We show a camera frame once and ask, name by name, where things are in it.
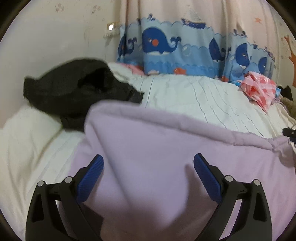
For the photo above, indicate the white striped duvet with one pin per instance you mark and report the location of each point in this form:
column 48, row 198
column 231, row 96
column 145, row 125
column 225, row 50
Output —
column 34, row 146

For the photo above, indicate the pink checkered cloth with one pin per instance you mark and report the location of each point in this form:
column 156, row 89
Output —
column 259, row 88

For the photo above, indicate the olive green jacket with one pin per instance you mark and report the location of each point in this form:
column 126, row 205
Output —
column 290, row 105

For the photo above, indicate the whale print curtain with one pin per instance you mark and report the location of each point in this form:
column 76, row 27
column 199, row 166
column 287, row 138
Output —
column 218, row 39

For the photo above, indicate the black garment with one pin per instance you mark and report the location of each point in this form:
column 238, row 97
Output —
column 69, row 90

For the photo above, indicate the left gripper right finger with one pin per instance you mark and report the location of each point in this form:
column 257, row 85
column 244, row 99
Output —
column 253, row 221

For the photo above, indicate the purple two-tone jacket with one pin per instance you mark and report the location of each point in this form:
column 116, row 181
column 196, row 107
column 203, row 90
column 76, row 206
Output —
column 149, row 189

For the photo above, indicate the black charger with cable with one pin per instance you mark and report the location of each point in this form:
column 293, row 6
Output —
column 290, row 133

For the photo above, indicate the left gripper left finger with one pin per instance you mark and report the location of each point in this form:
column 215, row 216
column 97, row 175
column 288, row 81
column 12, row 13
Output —
column 44, row 221

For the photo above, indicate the pink pillow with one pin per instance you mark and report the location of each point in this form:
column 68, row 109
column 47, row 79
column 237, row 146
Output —
column 135, row 69

